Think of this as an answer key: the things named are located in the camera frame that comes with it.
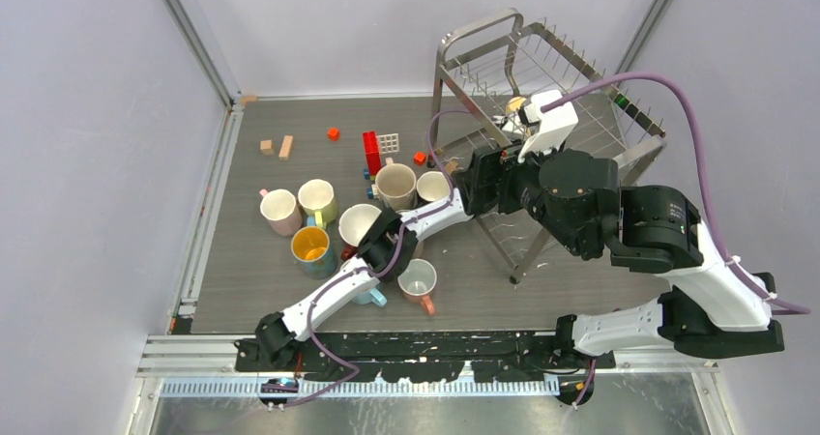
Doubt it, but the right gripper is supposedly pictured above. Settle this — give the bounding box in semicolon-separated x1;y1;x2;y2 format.
451;127;587;256

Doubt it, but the black glossy mug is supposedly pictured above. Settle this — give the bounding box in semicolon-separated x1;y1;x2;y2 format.
416;171;451;204

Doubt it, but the cream floral mug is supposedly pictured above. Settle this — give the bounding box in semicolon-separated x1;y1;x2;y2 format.
375;163;417;211

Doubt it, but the pink cup rack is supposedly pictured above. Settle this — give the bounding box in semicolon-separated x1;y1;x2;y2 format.
412;241;425;259

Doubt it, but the small yellow cup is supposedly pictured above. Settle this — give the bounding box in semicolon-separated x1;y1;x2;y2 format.
505;97;527;117

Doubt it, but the small salmon cup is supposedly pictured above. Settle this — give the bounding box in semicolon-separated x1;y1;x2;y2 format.
397;259;437;315

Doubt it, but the dark red cup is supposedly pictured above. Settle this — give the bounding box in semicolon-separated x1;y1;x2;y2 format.
338;203;382;261

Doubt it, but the light blue cup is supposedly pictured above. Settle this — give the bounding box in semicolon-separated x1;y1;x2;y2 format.
352;287;388;307

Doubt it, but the pale yellow mug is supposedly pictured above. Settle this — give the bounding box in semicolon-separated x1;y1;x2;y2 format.
297;179;338;228

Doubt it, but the blue patterned mug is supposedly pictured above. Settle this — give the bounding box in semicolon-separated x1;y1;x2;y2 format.
290;217;337;279

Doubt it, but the pink faceted mug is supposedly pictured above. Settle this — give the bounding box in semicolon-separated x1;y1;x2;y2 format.
259;188;304;237

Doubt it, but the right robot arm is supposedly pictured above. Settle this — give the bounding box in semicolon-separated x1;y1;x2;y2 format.
454;147;785;368

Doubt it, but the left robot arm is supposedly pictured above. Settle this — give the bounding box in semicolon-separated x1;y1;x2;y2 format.
254;188;474;371

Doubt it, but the steel dish rack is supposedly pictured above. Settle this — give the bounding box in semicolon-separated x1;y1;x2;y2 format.
430;8;667;286

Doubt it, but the brown wooden block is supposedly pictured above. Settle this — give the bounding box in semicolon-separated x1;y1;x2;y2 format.
445;160;458;175

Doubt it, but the orange cube near grid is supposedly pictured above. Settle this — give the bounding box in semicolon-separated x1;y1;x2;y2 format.
413;152;426;166

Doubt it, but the white window grid piece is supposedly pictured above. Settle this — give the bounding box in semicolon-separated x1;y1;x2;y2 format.
376;133;400;155

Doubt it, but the red duplo block tower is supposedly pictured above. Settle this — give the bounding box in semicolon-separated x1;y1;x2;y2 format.
363;130;382;179

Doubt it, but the orange cube far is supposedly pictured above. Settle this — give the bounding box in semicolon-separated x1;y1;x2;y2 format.
327;128;341;141

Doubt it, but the tan wooden block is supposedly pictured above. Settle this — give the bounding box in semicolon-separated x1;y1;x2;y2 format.
278;134;294;160

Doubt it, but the small tan wooden cube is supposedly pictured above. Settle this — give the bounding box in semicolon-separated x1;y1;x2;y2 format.
259;139;276;156

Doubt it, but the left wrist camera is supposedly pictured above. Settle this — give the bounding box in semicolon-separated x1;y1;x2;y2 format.
491;115;526;140

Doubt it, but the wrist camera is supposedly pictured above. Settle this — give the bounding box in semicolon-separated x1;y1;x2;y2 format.
518;90;578;162
491;115;526;140

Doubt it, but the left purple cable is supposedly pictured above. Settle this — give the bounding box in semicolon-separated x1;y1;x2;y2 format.
281;109;472;408

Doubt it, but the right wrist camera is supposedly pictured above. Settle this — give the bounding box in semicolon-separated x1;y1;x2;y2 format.
518;90;578;162

